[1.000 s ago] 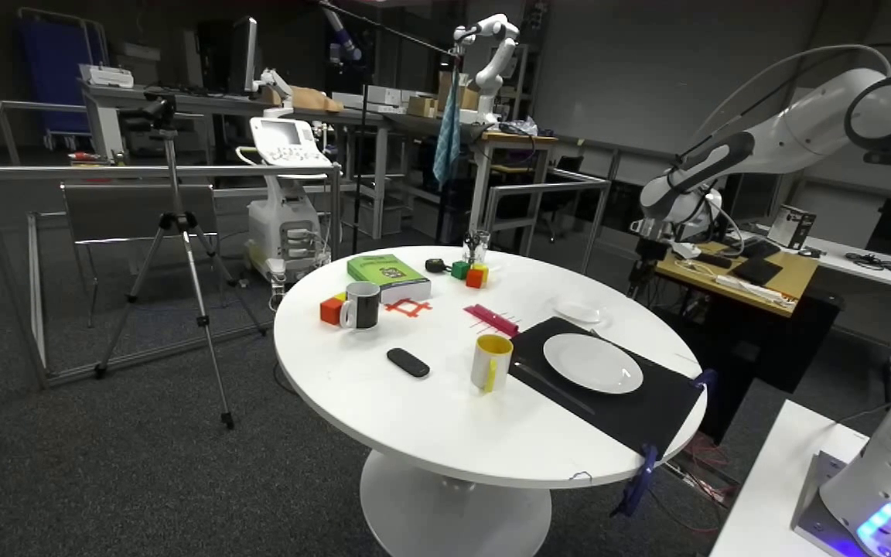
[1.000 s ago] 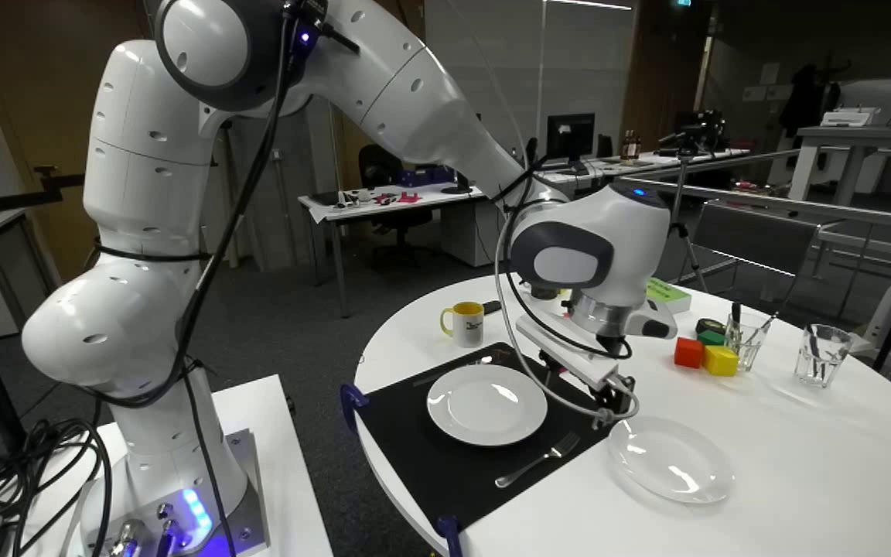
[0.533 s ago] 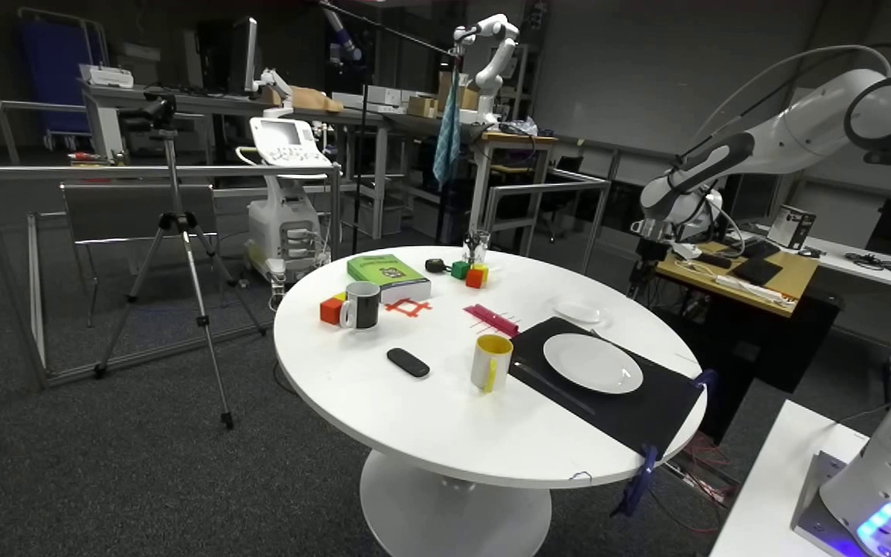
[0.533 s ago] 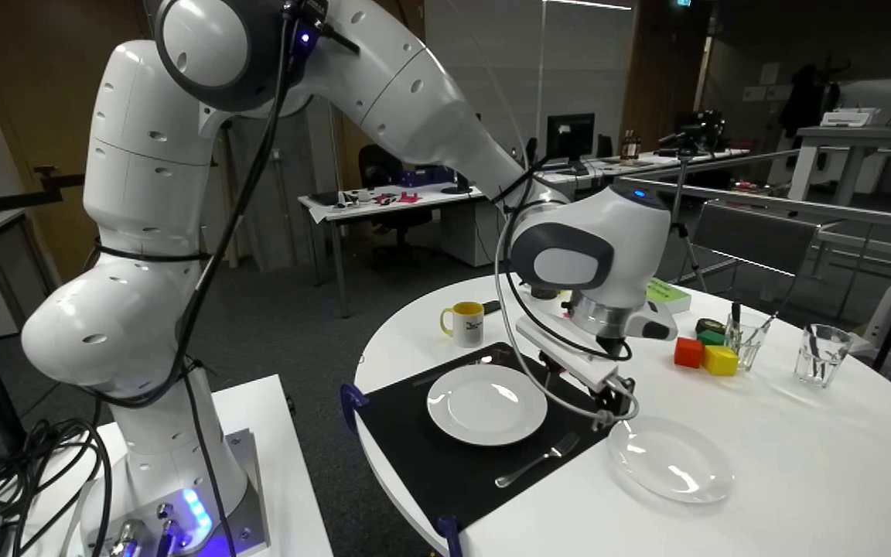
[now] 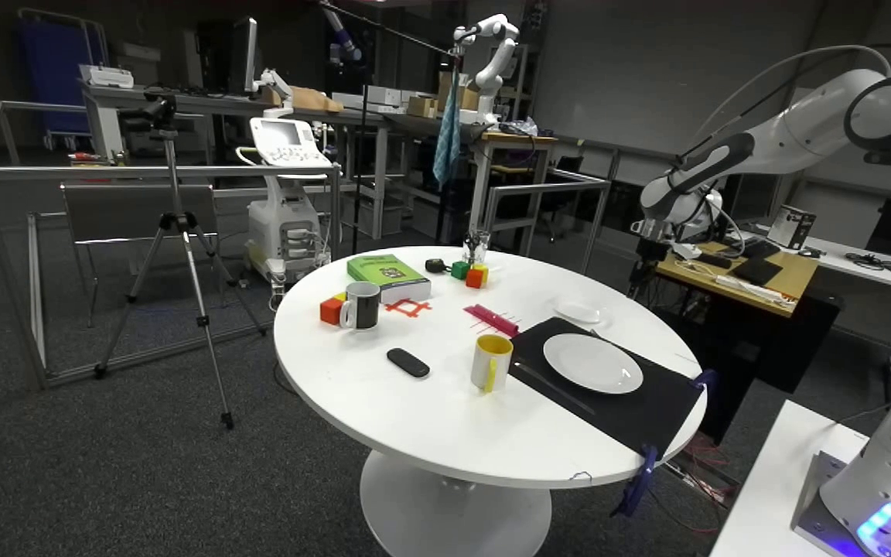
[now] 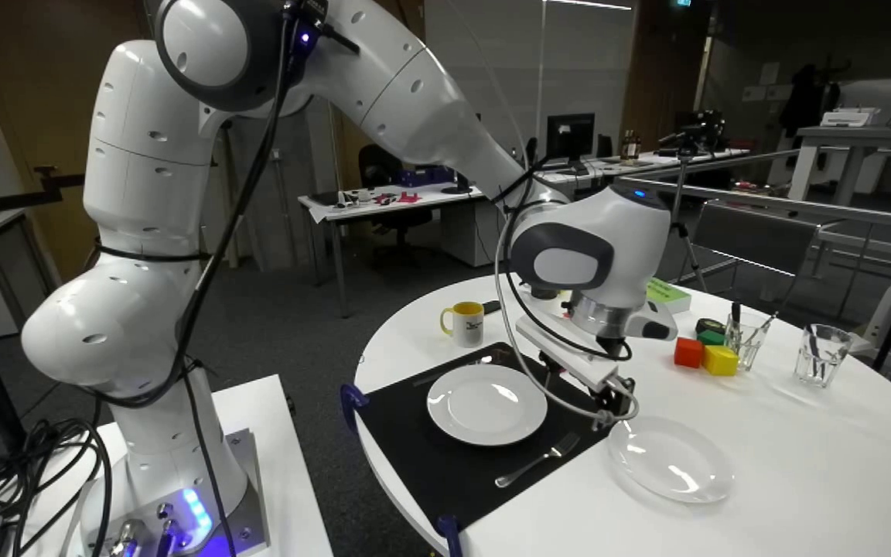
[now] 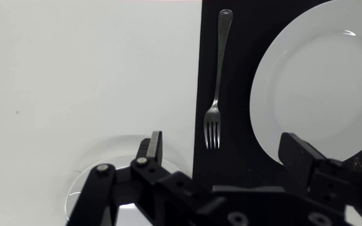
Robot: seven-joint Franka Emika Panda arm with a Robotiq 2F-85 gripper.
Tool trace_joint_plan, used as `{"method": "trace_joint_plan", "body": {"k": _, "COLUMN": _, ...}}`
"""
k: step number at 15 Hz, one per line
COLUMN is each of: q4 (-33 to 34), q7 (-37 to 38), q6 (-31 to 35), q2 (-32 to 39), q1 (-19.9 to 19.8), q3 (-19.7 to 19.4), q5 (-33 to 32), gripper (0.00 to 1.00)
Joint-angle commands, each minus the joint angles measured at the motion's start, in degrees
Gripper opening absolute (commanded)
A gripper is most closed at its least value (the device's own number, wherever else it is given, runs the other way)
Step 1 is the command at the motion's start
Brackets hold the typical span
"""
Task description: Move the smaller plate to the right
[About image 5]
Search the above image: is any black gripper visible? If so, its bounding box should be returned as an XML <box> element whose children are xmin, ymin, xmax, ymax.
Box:
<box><xmin>637</xmin><ymin>214</ymin><xmax>706</xmax><ymax>264</ymax></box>

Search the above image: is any white robot base platform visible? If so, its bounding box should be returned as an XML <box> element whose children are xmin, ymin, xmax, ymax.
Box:
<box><xmin>706</xmin><ymin>395</ymin><xmax>874</xmax><ymax>557</ymax></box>

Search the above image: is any large white plate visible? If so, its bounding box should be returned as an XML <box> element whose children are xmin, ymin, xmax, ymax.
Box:
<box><xmin>538</xmin><ymin>331</ymin><xmax>646</xmax><ymax>398</ymax></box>

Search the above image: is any wooden side table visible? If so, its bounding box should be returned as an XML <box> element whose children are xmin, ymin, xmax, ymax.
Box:
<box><xmin>637</xmin><ymin>238</ymin><xmax>827</xmax><ymax>415</ymax></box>

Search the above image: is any black placemat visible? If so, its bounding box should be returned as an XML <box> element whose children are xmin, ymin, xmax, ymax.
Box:
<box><xmin>508</xmin><ymin>317</ymin><xmax>712</xmax><ymax>461</ymax></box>

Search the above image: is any clear glass with pens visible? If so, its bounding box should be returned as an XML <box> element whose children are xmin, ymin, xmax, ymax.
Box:
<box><xmin>462</xmin><ymin>230</ymin><xmax>494</xmax><ymax>270</ymax></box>

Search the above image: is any pink strip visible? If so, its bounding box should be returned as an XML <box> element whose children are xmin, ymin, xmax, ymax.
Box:
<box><xmin>462</xmin><ymin>301</ymin><xmax>523</xmax><ymax>342</ymax></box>

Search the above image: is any white mug yellow inside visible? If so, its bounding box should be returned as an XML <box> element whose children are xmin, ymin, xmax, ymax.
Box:
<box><xmin>466</xmin><ymin>331</ymin><xmax>516</xmax><ymax>395</ymax></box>

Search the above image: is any teal hanging cloth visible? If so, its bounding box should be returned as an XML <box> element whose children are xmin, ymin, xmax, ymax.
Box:
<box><xmin>429</xmin><ymin>79</ymin><xmax>466</xmax><ymax>192</ymax></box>

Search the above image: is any small white background robot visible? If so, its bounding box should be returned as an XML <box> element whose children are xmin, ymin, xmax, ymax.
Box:
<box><xmin>452</xmin><ymin>9</ymin><xmax>523</xmax><ymax>126</ymax></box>

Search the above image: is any green book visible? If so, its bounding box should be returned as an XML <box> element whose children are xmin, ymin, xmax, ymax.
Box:
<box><xmin>344</xmin><ymin>252</ymin><xmax>432</xmax><ymax>306</ymax></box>

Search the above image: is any black remote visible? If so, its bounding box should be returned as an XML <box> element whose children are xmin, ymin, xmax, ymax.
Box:
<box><xmin>382</xmin><ymin>347</ymin><xmax>432</xmax><ymax>382</ymax></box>

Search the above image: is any black mug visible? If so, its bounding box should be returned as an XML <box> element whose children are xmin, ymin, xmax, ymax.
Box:
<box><xmin>336</xmin><ymin>280</ymin><xmax>382</xmax><ymax>336</ymax></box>

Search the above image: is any orange cube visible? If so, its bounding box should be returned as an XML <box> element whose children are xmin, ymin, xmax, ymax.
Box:
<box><xmin>316</xmin><ymin>291</ymin><xmax>349</xmax><ymax>327</ymax></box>

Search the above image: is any black boom stand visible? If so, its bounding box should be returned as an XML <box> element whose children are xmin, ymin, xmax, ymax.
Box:
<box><xmin>316</xmin><ymin>0</ymin><xmax>464</xmax><ymax>257</ymax></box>

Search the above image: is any cardboard box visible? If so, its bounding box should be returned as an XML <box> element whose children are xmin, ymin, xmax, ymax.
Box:
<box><xmin>285</xmin><ymin>85</ymin><xmax>346</xmax><ymax>119</ymax></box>

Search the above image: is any white medical cart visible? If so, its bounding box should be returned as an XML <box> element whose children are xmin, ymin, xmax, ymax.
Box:
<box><xmin>232</xmin><ymin>114</ymin><xmax>340</xmax><ymax>296</ymax></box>

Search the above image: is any long grey workbench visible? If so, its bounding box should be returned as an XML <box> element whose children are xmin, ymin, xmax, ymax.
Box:
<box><xmin>77</xmin><ymin>80</ymin><xmax>563</xmax><ymax>260</ymax></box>

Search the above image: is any blue cart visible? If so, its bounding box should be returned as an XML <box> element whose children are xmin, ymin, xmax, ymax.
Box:
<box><xmin>15</xmin><ymin>9</ymin><xmax>109</xmax><ymax>136</ymax></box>

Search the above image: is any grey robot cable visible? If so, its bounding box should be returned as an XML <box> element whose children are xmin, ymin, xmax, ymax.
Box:
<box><xmin>695</xmin><ymin>39</ymin><xmax>891</xmax><ymax>148</ymax></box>

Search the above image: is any orange frame piece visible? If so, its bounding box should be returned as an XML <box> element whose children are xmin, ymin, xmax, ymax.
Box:
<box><xmin>379</xmin><ymin>294</ymin><xmax>432</xmax><ymax>321</ymax></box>

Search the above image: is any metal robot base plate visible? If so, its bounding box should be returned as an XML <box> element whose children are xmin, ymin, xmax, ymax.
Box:
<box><xmin>789</xmin><ymin>447</ymin><xmax>859</xmax><ymax>557</ymax></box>

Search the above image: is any white table pedestal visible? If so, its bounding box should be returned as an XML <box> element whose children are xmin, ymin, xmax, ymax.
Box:
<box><xmin>357</xmin><ymin>447</ymin><xmax>557</xmax><ymax>557</ymax></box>

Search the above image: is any grey metal railing frame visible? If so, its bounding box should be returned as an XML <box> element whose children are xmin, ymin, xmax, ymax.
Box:
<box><xmin>0</xmin><ymin>96</ymin><xmax>611</xmax><ymax>389</ymax></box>

